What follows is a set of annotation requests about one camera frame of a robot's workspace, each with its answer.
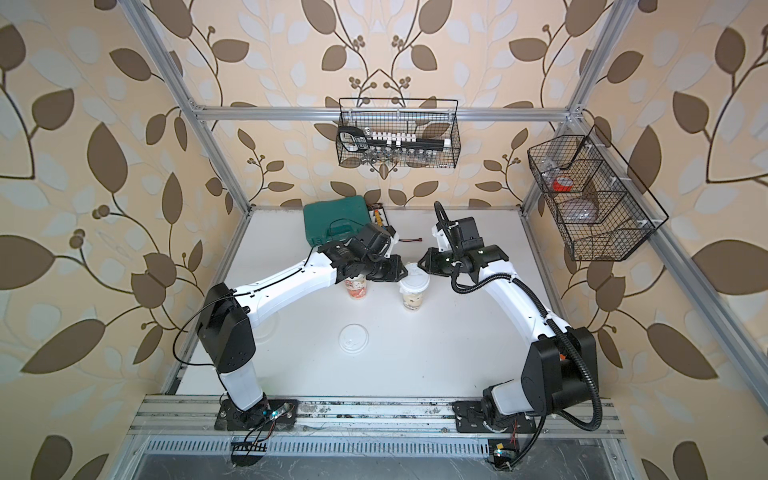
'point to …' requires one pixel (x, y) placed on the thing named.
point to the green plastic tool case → (337, 220)
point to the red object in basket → (562, 184)
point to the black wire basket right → (600, 209)
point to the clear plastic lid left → (353, 338)
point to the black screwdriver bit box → (377, 214)
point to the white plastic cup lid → (416, 281)
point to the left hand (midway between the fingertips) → (404, 270)
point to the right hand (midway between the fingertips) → (422, 264)
